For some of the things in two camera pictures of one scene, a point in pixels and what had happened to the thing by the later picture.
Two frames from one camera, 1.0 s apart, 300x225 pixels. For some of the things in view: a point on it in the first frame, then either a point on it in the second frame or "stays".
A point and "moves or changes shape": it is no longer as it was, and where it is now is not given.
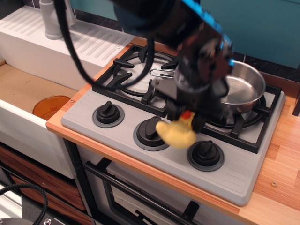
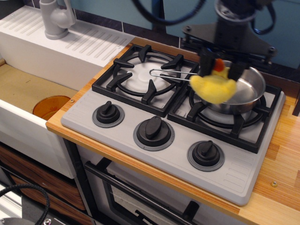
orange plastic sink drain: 47,107 stays
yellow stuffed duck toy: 179,134 moves or changes shape
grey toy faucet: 53,29 stays
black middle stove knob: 146,136 stays
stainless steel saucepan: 246,86 stays
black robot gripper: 200,91 to 235,40
